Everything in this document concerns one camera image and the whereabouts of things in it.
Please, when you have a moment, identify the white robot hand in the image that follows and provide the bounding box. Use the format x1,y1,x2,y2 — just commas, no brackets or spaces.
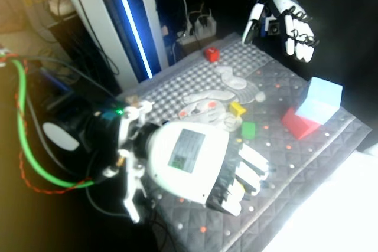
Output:
241,0,321,63
145,120,270,217

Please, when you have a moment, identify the large light blue block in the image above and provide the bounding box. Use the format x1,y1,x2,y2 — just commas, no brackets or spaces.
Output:
295,76,343,125

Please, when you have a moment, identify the small green cube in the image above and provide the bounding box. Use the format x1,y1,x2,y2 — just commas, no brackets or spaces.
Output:
241,121,256,140

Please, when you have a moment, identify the small yellow cube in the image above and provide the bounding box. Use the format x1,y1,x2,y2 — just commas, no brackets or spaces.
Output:
229,101,247,118

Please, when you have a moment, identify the small red cube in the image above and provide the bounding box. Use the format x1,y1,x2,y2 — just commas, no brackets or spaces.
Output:
204,47,221,63

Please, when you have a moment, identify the large red block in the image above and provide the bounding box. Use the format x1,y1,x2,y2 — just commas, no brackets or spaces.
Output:
281,107,322,140

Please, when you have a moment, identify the white power strip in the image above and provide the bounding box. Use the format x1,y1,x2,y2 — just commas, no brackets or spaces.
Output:
177,12,218,46

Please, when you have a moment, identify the grey quilt with bear print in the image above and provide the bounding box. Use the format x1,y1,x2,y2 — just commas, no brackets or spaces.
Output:
116,32,373,252

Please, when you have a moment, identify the white tower with blue light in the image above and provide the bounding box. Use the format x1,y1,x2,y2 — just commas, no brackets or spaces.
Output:
53,0,169,92

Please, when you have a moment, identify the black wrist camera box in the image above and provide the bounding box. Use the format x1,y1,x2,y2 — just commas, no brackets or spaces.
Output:
264,17,283,36

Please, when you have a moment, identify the red braided cable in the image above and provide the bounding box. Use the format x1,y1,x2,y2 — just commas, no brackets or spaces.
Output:
13,53,95,195

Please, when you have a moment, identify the green cable of arm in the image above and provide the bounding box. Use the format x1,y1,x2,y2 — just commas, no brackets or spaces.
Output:
10,58,95,189

